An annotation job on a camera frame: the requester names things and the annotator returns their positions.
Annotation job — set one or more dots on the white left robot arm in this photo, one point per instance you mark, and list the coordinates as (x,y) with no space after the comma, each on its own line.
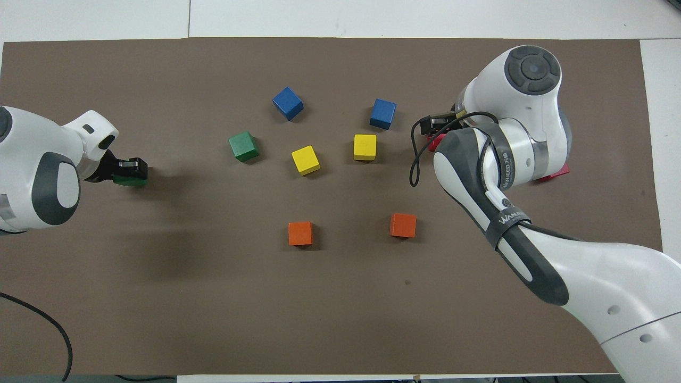
(32,143)

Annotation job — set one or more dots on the green wooden cube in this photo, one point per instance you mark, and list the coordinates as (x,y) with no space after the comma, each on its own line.
(243,144)
(130,181)

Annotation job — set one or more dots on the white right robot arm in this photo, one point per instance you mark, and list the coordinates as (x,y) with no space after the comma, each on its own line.
(585,276)

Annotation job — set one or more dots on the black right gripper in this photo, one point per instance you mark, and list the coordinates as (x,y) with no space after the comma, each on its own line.
(455,118)

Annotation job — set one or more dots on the orange wooden cube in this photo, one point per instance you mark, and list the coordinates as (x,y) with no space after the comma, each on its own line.
(403,224)
(300,233)

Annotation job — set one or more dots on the yellow wooden cube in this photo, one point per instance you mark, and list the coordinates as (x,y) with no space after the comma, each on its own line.
(305,158)
(365,145)

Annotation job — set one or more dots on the brown paper table mat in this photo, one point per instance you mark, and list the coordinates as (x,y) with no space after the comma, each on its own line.
(340,319)

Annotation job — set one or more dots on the blue wooden cube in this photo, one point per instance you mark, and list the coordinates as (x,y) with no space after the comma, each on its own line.
(288,102)
(383,111)

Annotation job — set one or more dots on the red wooden cube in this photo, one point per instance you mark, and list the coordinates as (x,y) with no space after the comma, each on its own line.
(435,143)
(556,174)

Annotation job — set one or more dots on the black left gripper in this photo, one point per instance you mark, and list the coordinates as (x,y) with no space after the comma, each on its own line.
(104,169)

